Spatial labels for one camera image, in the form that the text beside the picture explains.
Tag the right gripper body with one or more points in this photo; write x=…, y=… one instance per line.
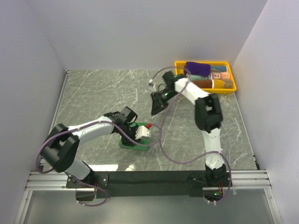
x=167, y=94

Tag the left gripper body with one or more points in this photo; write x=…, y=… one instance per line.
x=131, y=132

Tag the green towel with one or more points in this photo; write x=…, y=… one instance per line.
x=143, y=140

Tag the purple towel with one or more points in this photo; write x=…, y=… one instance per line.
x=198, y=69

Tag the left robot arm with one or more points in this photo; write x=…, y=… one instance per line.
x=60, y=147

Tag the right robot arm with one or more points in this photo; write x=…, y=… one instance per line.
x=208, y=118

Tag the rolled mint towel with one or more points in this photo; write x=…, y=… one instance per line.
x=197, y=78

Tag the yellow plastic tray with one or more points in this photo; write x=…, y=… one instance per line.
x=179, y=69

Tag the rolled brown towel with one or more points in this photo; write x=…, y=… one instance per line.
x=204, y=84

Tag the rolled pink printed towel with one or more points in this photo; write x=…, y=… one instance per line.
x=220, y=75

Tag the black base beam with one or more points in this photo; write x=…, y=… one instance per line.
x=157, y=183

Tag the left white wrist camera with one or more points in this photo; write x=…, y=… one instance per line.
x=142, y=132

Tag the aluminium rail frame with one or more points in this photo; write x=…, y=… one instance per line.
x=86, y=95

